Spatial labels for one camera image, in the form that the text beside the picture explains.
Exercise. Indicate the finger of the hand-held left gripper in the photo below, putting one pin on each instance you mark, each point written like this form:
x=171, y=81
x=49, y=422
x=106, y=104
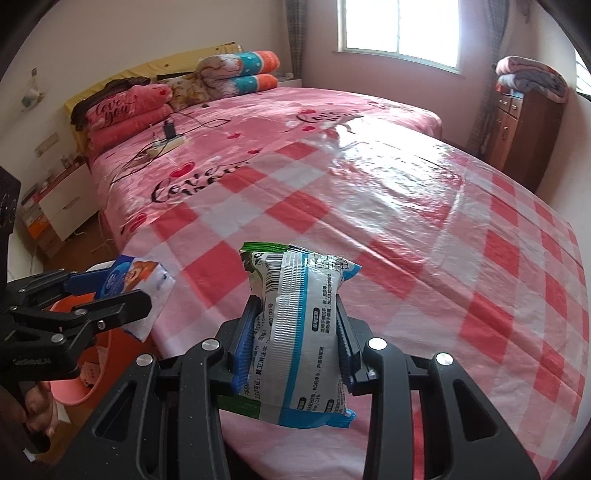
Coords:
x=111, y=314
x=55, y=286

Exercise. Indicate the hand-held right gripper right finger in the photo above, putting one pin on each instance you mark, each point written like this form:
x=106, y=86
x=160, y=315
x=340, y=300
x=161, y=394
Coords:
x=347, y=364

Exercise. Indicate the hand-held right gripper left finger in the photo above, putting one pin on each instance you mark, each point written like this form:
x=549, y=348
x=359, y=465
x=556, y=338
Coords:
x=241, y=364

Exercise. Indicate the small blue white carton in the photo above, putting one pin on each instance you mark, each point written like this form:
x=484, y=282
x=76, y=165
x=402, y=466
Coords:
x=147, y=281

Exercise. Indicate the pink orange bin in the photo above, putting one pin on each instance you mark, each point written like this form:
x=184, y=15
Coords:
x=99, y=369

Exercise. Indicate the white blue green snack wrapper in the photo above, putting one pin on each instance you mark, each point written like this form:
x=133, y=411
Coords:
x=304, y=323

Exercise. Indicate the person's left hand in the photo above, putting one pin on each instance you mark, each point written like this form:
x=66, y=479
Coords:
x=41, y=408

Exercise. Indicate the orange cardboard box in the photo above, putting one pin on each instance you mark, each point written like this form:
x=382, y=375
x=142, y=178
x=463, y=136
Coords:
x=39, y=226

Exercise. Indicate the white bedside cabinet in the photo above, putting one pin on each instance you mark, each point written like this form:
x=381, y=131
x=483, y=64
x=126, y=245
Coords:
x=69, y=203

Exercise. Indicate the red checked plastic sheet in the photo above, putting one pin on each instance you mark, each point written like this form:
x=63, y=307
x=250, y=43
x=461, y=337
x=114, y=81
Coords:
x=461, y=258

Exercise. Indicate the white power strip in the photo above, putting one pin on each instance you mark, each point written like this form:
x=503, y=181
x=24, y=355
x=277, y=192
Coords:
x=171, y=144

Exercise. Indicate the pink folded blanket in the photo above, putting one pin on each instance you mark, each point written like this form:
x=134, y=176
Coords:
x=129, y=120

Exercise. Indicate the black charger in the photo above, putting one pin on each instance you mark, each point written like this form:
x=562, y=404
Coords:
x=169, y=129

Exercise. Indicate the beige floral pillow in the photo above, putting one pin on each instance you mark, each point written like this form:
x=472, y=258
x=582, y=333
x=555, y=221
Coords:
x=189, y=90

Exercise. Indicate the yellow headboard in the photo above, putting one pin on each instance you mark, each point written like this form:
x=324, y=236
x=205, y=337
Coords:
x=152, y=67

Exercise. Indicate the pink bed sheet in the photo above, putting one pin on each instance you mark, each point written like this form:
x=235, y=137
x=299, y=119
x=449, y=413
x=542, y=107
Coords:
x=277, y=115

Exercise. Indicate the teal orange bolster pillow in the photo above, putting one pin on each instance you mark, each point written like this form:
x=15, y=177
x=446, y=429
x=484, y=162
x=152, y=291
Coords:
x=249, y=83
x=249, y=62

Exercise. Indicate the small white bedside table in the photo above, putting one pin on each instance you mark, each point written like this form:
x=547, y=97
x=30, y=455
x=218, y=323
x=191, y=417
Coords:
x=291, y=82

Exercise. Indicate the brown wooden cabinet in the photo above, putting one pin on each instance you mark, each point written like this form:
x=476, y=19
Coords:
x=540, y=138

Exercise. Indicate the grey checked curtain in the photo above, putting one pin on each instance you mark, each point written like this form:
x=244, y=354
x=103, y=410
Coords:
x=490, y=27
x=295, y=37

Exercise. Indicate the folded blankets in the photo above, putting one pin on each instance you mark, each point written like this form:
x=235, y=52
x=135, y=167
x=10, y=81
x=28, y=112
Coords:
x=531, y=76

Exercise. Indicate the side window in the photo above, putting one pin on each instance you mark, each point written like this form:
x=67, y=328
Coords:
x=584, y=74

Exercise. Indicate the wall socket strip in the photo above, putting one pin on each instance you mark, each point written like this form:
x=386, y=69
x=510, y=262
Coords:
x=46, y=144

